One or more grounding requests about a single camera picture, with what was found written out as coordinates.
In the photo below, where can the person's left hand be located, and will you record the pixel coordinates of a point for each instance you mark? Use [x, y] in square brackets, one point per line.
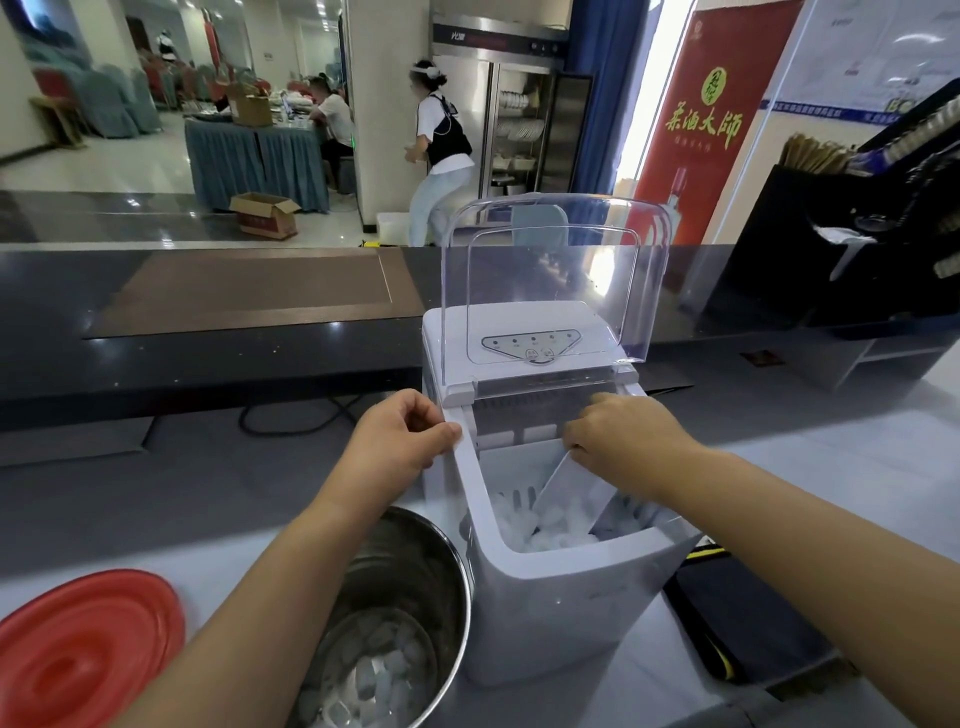
[390, 457]

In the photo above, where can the person's right hand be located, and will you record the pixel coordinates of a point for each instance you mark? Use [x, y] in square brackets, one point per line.
[637, 450]

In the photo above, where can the person's right fingers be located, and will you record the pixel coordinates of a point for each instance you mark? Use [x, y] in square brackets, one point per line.
[589, 431]

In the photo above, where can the person's left thumb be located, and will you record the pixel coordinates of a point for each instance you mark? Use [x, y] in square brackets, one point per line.
[442, 437]

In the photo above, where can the clear plastic ice scoop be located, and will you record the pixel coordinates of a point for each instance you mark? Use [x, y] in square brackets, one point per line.
[566, 487]

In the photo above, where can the white ice maker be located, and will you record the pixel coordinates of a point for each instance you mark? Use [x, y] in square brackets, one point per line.
[555, 600]

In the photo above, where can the person's left forearm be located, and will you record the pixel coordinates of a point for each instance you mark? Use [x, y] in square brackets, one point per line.
[277, 600]

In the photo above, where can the person's right forearm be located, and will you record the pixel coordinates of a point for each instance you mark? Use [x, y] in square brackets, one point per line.
[825, 555]

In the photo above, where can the pile of ice cubes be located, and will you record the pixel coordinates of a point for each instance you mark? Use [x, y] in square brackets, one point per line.
[544, 529]

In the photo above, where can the stainless steel bucket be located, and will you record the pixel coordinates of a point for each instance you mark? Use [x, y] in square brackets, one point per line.
[420, 555]

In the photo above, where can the clear ice maker lid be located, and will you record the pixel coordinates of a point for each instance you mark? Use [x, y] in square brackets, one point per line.
[555, 255]

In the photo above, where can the white plastic bin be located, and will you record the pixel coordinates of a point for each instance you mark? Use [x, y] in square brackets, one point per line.
[394, 227]

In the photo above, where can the black bag with yellow stripe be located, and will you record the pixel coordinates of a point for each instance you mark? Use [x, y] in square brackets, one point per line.
[750, 615]

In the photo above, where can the heap of ice in bucket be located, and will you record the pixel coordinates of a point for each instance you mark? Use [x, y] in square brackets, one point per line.
[375, 675]

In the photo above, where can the open cardboard box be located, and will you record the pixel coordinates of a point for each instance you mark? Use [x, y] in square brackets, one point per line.
[264, 215]

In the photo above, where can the black counter organizer rack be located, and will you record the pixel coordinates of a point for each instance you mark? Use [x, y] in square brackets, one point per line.
[840, 255]

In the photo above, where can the stainless steel dish cabinet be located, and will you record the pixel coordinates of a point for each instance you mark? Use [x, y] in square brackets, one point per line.
[517, 112]

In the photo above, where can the table with blue cloth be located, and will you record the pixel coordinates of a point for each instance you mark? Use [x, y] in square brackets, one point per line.
[255, 169]

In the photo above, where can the red standing banner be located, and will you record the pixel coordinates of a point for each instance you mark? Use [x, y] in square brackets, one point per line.
[712, 120]

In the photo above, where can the bundle of brown stirrers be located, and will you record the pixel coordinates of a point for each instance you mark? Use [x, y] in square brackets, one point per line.
[814, 154]

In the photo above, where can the blue curtain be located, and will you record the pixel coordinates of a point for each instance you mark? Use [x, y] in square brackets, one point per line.
[604, 67]

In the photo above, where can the red round plastic lid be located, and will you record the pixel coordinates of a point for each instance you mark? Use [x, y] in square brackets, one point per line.
[82, 652]

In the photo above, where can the row of blue covered chairs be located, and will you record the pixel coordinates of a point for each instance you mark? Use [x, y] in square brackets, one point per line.
[112, 101]

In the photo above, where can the wooden stool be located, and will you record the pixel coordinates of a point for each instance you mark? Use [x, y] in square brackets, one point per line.
[58, 120]

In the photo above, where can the white wall poster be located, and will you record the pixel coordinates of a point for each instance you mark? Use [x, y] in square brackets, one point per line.
[870, 52]

